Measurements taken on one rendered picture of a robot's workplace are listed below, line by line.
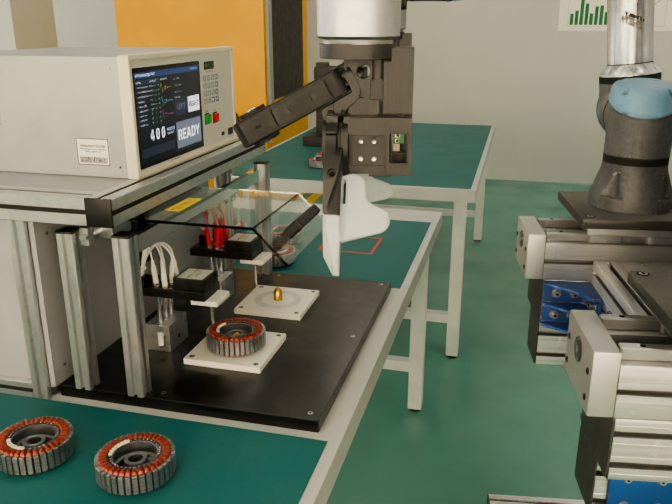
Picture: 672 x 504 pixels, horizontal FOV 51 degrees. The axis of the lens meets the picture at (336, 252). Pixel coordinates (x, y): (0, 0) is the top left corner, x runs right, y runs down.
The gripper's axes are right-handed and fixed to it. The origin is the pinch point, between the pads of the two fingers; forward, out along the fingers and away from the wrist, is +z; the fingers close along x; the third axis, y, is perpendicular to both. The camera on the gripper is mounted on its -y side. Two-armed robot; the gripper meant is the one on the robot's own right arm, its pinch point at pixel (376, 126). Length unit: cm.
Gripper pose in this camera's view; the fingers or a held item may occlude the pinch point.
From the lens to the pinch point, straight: 156.9
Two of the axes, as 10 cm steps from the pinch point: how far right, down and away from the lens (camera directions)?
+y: 9.9, 0.3, -1.0
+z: 0.0, 9.5, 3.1
